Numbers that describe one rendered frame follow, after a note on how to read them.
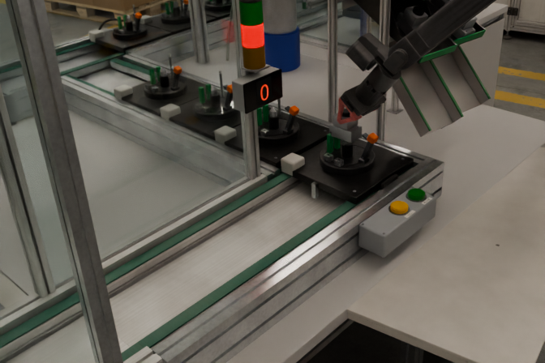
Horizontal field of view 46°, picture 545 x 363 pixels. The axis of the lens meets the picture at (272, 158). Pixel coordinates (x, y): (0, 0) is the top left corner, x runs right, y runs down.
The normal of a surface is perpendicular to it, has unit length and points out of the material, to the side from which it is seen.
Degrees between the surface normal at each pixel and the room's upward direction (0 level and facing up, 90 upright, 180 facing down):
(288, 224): 0
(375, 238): 90
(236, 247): 0
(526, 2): 90
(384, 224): 0
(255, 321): 90
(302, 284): 90
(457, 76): 45
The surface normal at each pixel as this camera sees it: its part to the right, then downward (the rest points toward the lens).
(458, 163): -0.04, -0.87
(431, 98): 0.39, -0.36
